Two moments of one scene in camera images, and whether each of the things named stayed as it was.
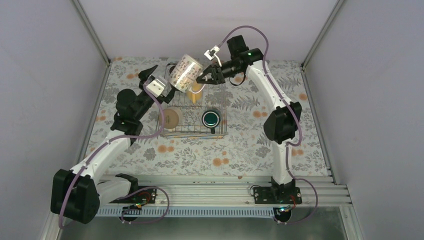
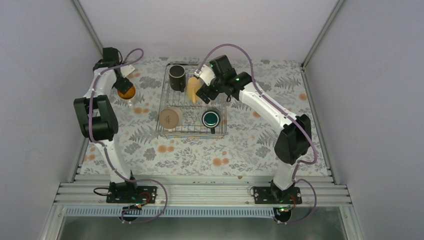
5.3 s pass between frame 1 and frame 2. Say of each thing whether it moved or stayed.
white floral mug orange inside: moved
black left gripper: moved
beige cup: stayed
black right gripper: moved
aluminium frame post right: stayed
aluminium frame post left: stayed
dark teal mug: stayed
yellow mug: stayed
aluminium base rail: stayed
